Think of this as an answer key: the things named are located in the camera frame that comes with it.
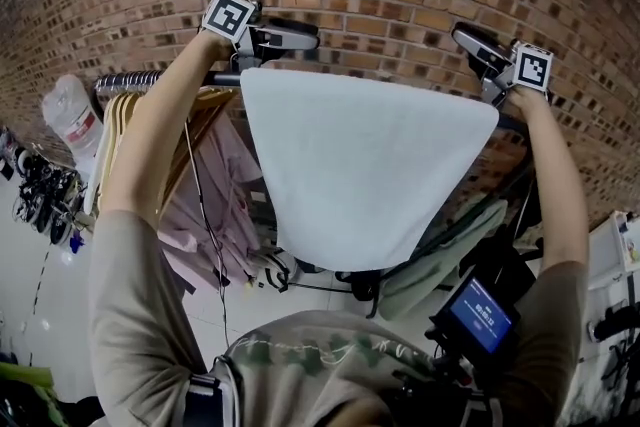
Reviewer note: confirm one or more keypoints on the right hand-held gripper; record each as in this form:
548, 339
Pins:
532, 67

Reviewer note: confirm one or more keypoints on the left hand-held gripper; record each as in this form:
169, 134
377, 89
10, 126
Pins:
227, 15

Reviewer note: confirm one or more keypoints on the black clothes rail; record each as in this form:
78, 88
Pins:
225, 78

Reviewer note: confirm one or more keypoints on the white towel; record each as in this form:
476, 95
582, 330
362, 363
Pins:
360, 165

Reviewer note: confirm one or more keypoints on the person's left forearm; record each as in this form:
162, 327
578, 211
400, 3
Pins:
150, 130

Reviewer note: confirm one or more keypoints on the person's right forearm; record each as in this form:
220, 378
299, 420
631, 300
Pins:
555, 175

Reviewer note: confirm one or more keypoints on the pink garments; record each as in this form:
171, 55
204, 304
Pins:
225, 195

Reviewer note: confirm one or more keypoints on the row of wooden hangers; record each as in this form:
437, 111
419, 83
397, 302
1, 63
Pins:
117, 115

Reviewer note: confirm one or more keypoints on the large black bag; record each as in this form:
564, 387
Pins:
505, 260

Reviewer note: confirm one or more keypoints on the pale green cloth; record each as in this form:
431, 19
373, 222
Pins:
435, 265

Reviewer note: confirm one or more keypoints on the white plastic bag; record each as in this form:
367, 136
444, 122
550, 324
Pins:
70, 115

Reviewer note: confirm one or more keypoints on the white storage box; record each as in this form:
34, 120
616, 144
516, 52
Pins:
607, 255

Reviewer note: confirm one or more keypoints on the black pouch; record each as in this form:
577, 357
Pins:
360, 287

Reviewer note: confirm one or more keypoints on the chest-mounted screen device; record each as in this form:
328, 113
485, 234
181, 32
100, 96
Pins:
480, 320

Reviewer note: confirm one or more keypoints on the pile of shoes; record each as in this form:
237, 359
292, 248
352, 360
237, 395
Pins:
45, 195

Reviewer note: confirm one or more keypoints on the small blue object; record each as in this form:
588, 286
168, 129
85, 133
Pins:
77, 244

